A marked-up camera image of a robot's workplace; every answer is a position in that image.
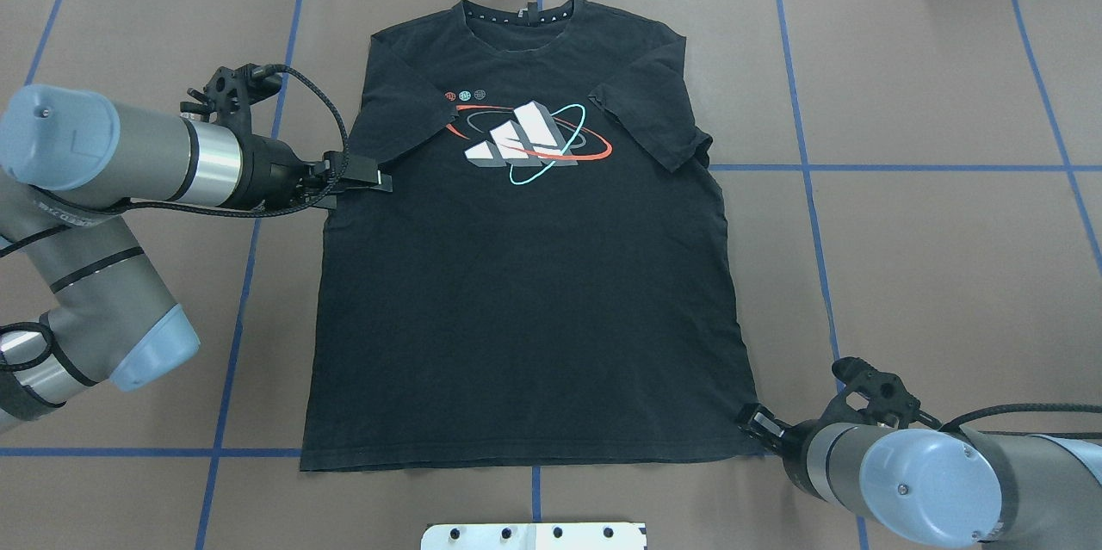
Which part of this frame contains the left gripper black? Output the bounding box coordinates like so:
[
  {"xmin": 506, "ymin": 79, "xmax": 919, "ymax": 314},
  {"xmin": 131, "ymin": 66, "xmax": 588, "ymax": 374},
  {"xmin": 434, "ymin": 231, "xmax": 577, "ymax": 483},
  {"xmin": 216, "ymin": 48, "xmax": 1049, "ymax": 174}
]
[{"xmin": 241, "ymin": 137, "xmax": 393, "ymax": 212}]

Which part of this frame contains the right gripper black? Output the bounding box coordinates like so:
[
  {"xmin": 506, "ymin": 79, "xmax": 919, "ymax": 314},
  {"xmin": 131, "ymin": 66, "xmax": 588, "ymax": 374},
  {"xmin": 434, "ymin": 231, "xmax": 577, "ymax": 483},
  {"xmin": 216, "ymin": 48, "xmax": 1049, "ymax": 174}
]
[{"xmin": 737, "ymin": 405, "xmax": 832, "ymax": 495}]

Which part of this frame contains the black t-shirt with logo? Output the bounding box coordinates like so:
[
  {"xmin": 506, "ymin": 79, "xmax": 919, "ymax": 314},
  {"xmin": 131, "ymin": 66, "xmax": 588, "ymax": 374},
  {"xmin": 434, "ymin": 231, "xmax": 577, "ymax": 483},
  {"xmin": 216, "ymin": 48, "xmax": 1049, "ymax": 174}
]
[{"xmin": 300, "ymin": 0, "xmax": 757, "ymax": 472}]

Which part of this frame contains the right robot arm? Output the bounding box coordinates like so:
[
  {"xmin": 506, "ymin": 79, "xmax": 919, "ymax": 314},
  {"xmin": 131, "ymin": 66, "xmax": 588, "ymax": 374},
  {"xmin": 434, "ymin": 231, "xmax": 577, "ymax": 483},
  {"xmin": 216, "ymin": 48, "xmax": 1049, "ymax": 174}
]
[{"xmin": 739, "ymin": 405, "xmax": 1101, "ymax": 549}]

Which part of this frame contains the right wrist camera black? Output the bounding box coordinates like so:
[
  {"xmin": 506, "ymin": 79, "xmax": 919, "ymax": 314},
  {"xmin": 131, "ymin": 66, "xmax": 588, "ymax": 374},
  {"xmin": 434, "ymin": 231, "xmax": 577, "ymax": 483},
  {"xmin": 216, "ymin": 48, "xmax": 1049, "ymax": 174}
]
[{"xmin": 823, "ymin": 356, "xmax": 942, "ymax": 431}]

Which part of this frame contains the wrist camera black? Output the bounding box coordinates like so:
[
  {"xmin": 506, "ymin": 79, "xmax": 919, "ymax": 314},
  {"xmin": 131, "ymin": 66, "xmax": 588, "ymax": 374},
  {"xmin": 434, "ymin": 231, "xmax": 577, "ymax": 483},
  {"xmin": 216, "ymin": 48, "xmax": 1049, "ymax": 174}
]
[
  {"xmin": 179, "ymin": 64, "xmax": 283, "ymax": 134},
  {"xmin": 823, "ymin": 356, "xmax": 942, "ymax": 431}
]

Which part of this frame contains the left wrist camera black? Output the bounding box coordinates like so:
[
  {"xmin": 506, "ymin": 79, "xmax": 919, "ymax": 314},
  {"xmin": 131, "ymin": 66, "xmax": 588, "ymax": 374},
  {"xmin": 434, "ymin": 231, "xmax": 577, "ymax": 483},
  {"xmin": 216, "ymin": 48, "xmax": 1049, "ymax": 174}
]
[{"xmin": 179, "ymin": 64, "xmax": 283, "ymax": 134}]

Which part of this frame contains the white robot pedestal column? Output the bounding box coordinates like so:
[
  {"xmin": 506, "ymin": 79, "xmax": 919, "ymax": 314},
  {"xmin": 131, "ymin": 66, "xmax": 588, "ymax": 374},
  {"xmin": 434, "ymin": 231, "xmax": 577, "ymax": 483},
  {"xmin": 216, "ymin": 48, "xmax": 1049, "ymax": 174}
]
[{"xmin": 420, "ymin": 522, "xmax": 649, "ymax": 549}]

